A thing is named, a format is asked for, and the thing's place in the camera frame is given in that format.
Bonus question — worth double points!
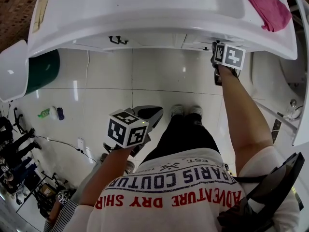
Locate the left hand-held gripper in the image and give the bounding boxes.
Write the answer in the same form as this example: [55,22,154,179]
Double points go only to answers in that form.
[103,105,165,158]

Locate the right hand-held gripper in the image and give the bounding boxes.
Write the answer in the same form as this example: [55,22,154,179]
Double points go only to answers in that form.
[211,41,246,86]

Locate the white drawer with black handle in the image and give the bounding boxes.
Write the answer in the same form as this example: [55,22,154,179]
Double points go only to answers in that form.
[181,34,219,52]

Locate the person's left forearm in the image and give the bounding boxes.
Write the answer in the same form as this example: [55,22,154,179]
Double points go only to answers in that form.
[79,145,136,205]

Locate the black shoulder pack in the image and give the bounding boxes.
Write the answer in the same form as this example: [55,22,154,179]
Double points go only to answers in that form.
[216,152,305,232]

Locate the person's right forearm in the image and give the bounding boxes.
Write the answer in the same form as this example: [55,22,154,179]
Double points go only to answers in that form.
[218,65,275,178]

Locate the white bathtub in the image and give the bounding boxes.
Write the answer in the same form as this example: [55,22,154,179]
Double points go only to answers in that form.
[250,0,309,147]

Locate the person's left white shoe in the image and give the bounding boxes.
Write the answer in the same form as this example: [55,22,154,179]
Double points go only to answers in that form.
[170,104,186,117]

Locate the person's white shoe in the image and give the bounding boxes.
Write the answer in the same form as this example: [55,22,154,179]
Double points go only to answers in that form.
[170,104,186,117]
[189,105,203,116]

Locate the person's black trousers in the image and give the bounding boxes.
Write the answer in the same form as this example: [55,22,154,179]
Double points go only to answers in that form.
[141,112,221,164]

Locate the pink cloth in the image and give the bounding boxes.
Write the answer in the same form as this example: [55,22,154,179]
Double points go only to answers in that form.
[246,0,293,33]

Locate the person's right white shoe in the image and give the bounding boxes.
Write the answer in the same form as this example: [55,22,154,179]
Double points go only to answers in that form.
[189,105,203,116]

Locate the chrome bathtub faucet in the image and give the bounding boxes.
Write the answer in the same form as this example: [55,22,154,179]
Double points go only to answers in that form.
[286,99,304,119]

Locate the green plastic bottle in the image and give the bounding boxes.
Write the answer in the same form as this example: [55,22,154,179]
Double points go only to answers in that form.
[37,108,51,119]

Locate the person's white printed shirt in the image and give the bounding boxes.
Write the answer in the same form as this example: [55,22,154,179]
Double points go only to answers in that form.
[78,145,300,232]

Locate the white vanity counter with basin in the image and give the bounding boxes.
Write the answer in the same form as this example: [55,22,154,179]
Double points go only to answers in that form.
[26,0,299,60]

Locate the dark green bin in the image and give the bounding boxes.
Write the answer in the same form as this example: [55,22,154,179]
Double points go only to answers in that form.
[25,49,61,96]

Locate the black chair base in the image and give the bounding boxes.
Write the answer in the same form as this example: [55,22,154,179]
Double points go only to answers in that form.
[11,107,25,133]

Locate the white ceramic toilet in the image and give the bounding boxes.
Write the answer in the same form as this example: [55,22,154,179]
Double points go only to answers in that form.
[0,39,29,103]

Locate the pale yellow cloth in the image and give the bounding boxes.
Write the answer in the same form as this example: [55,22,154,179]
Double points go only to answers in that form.
[32,0,56,31]

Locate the black floor cable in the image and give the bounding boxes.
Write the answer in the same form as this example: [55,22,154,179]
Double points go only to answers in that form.
[33,134,97,163]

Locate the white cabinet door, black handles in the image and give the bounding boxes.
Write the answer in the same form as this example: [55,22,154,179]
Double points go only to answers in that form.
[71,35,137,55]

